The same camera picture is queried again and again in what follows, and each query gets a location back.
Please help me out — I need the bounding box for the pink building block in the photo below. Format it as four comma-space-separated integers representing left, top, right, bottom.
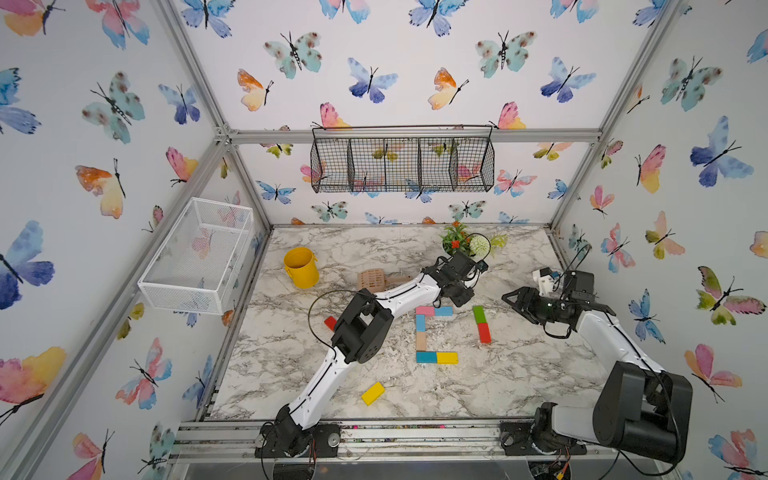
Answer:
415, 306, 435, 317

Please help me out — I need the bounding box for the green building block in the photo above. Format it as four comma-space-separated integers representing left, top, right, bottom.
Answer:
472, 305, 487, 325

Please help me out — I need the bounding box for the light blue building block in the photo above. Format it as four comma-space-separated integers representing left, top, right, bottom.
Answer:
416, 314, 426, 333

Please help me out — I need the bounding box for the natural wood building block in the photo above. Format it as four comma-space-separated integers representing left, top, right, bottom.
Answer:
415, 331, 427, 352

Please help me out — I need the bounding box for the red building block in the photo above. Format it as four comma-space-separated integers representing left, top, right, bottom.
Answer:
324, 316, 337, 331
477, 323, 492, 344

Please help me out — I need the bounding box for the small yellow building block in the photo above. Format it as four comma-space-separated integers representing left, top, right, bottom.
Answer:
436, 352, 459, 365

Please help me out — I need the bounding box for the teal building block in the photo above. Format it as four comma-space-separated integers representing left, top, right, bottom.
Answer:
416, 351, 438, 364

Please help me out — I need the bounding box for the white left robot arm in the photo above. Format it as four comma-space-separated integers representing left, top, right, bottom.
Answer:
255, 251, 488, 458

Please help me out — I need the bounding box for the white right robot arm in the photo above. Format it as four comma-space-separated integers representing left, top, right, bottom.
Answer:
502, 271, 693, 466

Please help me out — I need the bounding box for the yellow long building block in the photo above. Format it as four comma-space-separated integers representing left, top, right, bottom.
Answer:
361, 382, 386, 406

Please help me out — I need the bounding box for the artificial green flower plant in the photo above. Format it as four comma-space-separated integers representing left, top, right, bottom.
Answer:
441, 221, 507, 259

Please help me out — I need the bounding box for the beige plastic slotted scoop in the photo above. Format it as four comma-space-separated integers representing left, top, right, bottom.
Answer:
356, 269, 414, 293

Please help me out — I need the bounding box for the yellow cup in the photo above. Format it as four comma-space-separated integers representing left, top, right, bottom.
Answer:
284, 247, 319, 289

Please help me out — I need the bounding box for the black wire wall basket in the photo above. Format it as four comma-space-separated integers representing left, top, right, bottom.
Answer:
304, 125, 495, 194

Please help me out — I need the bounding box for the white mesh wall basket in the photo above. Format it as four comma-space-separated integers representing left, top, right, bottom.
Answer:
138, 198, 254, 315

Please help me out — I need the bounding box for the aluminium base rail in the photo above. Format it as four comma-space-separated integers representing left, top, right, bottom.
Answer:
170, 417, 616, 464

